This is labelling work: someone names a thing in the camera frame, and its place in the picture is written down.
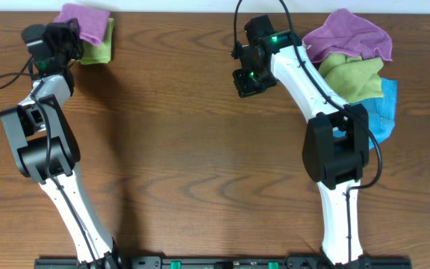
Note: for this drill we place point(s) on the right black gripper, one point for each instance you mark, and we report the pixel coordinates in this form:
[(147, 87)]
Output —
[(244, 89)]

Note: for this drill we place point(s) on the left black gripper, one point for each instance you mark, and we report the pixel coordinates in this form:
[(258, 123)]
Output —
[(64, 31)]

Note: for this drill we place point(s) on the purple microfiber cloth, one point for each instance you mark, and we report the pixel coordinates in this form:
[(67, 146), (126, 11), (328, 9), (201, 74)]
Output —
[(92, 22)]

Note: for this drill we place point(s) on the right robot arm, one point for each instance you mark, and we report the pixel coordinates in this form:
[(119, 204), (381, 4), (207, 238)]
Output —
[(336, 146)]

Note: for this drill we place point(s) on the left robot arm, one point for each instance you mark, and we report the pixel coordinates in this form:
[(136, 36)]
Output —
[(44, 147)]

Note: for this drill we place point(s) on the folded light green cloth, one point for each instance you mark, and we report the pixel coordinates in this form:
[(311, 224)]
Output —
[(99, 54)]

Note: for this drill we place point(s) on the crumpled purple cloth at top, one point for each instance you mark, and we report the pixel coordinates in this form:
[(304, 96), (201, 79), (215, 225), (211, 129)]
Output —
[(346, 33)]

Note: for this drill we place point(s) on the crumpled olive green cloth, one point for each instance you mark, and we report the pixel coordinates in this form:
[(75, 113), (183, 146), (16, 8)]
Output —
[(354, 79)]

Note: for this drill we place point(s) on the crumpled blue cloth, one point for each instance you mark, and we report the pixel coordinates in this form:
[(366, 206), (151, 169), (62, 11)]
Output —
[(381, 108)]

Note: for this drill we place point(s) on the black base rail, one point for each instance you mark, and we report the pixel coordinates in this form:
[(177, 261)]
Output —
[(292, 262)]

